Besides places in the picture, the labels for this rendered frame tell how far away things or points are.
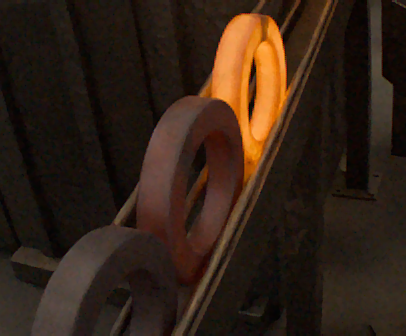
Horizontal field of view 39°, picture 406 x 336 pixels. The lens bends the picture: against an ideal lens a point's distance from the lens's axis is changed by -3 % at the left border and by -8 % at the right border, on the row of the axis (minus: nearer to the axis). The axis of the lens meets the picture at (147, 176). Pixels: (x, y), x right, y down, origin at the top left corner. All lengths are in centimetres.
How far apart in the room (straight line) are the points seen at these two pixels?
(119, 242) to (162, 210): 8
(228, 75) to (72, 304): 33
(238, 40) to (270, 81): 14
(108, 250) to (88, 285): 3
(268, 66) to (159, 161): 30
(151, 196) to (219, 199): 15
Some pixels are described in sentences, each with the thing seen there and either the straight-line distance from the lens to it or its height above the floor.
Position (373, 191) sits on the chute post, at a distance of 169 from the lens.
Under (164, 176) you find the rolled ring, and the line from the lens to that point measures 50.
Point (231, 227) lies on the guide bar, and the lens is 60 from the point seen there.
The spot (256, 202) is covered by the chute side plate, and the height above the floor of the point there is 61.
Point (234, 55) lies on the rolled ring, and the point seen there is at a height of 75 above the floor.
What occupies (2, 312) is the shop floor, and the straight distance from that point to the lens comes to 153.
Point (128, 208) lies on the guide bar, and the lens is 57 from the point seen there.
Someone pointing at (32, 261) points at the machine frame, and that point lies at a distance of 153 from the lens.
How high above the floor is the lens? 99
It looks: 32 degrees down
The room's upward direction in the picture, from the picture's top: 12 degrees counter-clockwise
